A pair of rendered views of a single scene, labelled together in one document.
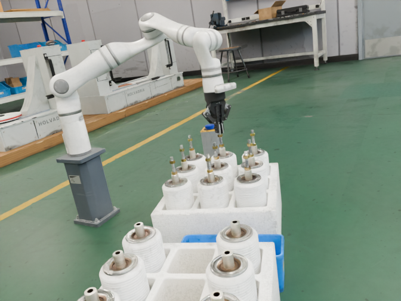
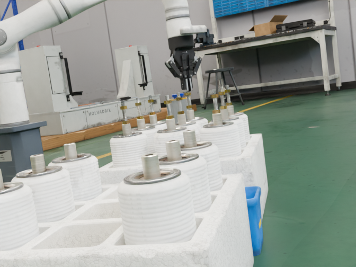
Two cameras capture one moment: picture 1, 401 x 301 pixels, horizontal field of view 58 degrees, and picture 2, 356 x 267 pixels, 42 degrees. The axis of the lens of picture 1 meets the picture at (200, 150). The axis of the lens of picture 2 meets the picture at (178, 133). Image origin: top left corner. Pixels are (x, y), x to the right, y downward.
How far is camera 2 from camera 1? 34 cm
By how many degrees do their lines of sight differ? 11
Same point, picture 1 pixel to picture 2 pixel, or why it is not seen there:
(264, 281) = (223, 194)
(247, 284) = (196, 175)
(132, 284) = (51, 190)
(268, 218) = (242, 169)
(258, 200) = (229, 149)
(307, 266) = (294, 233)
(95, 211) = not seen: hidden behind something
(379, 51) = not seen: outside the picture
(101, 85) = (56, 99)
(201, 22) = not seen: hidden behind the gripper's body
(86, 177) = (19, 151)
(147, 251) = (77, 172)
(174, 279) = (109, 203)
